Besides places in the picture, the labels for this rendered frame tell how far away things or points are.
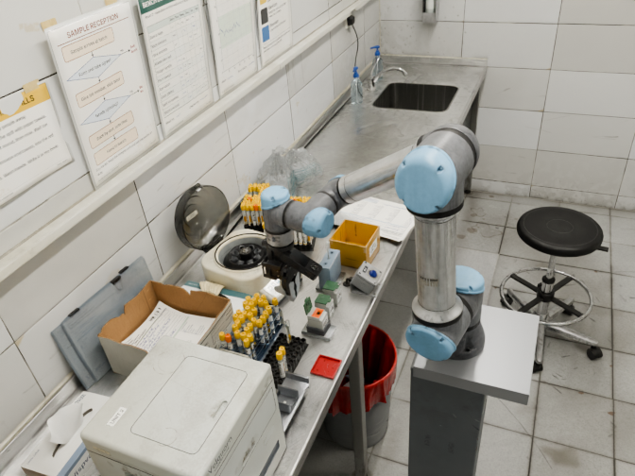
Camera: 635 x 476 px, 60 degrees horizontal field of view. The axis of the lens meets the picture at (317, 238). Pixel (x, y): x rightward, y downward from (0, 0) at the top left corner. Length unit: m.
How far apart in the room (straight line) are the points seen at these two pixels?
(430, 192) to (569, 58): 2.62
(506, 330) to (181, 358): 0.87
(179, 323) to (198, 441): 0.65
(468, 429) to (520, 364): 0.27
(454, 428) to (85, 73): 1.36
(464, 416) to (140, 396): 0.89
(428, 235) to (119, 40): 0.95
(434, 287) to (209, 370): 0.51
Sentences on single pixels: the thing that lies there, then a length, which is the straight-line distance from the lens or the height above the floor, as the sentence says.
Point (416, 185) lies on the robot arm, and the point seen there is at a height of 1.50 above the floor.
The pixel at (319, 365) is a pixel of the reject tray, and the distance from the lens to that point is 1.55.
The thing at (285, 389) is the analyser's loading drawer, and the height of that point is 0.94.
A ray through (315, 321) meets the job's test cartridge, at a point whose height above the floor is 0.94.
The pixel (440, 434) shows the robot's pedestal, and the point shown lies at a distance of 1.73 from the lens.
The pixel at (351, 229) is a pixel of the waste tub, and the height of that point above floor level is 0.94.
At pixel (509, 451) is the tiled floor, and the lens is 2.49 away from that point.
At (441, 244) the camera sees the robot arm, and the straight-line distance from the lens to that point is 1.15.
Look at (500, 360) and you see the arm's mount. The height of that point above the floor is 0.92.
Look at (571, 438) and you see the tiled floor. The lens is 2.59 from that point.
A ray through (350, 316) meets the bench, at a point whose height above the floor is 0.87.
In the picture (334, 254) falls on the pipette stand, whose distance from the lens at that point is 1.76.
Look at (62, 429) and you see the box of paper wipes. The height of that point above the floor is 0.96.
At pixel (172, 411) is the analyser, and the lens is 1.14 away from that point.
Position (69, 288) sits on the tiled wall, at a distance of 1.59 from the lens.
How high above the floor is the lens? 2.03
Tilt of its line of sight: 35 degrees down
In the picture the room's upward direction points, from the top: 6 degrees counter-clockwise
